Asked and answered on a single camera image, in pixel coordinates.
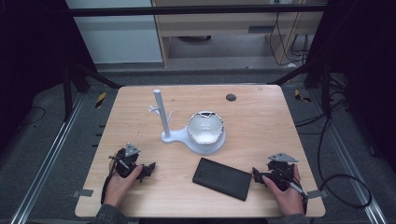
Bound person's left hand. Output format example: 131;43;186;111
103;158;145;208

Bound yellow black hazard tape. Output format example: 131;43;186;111
94;91;107;109
293;89;312;104

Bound white stand with post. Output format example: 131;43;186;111
148;89;228;156

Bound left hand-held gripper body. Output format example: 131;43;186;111
108;143;142;179

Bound aluminium floor rail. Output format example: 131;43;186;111
9;92;86;224
310;90;389;224

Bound long black floor cable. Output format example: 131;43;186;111
294;101;374;210

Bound black leather wallet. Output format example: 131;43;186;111
191;157;253;202

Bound grey tape strip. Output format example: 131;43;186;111
306;189;329;200
72;189;94;198

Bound white cabinet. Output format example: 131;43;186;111
65;0;164;65

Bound black metal stand legs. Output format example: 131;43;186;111
61;60;124;123
267;60;333;119

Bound thin black floor cable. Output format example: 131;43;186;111
18;105;47;127

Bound light wooden desk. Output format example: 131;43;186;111
151;0;329;68

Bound hand-held gripper cable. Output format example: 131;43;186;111
279;174;310;216
100;155;119;205

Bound dark curtain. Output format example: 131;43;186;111
306;0;396;174
0;0;96;152

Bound person's right hand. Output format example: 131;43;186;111
262;163;305;217

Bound black hanging desk cables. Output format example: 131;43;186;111
268;11;310;67

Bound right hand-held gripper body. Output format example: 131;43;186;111
265;152;299;191

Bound right hand-held gripper cable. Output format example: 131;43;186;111
279;174;310;216

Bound black metal crossbar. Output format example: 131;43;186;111
66;4;329;18

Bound left hand-held gripper cable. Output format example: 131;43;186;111
100;155;119;205

